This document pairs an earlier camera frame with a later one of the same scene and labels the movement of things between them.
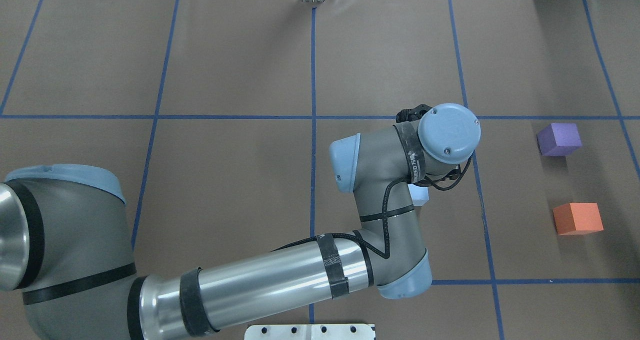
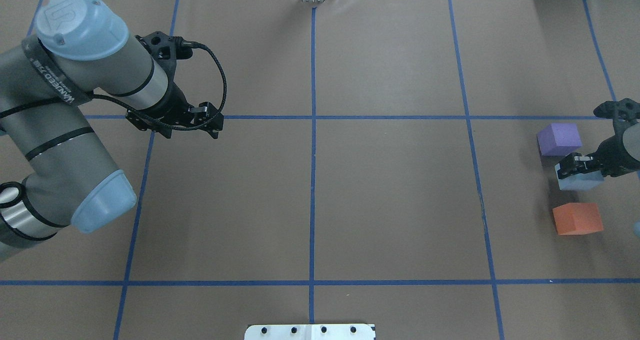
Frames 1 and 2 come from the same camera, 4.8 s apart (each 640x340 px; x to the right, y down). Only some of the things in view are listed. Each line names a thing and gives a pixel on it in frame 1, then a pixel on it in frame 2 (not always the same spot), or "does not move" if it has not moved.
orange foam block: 577,218 does not move
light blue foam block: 420,195 -> 581,182
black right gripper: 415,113 -> 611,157
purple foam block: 558,139 does not move
